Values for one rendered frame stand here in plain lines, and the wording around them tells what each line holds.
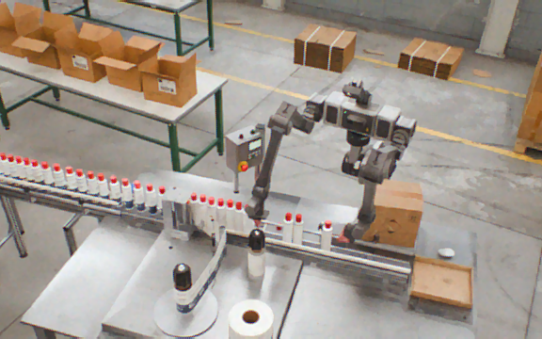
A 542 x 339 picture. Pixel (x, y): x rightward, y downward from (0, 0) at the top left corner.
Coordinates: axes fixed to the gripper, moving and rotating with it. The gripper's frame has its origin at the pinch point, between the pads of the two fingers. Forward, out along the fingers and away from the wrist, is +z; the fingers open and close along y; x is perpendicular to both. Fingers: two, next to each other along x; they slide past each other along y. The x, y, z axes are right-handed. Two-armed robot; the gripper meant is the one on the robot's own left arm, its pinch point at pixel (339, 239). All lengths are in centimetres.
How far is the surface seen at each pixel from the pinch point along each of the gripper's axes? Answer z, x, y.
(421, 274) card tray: -18.3, 43.4, -2.5
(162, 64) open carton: 116, -136, -158
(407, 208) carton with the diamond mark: -31.3, 14.7, -19.2
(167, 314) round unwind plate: 51, -46, 67
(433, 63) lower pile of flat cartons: 36, 81, -415
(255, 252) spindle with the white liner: 16.2, -33.4, 32.0
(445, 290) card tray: -27, 53, 5
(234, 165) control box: 10, -67, 1
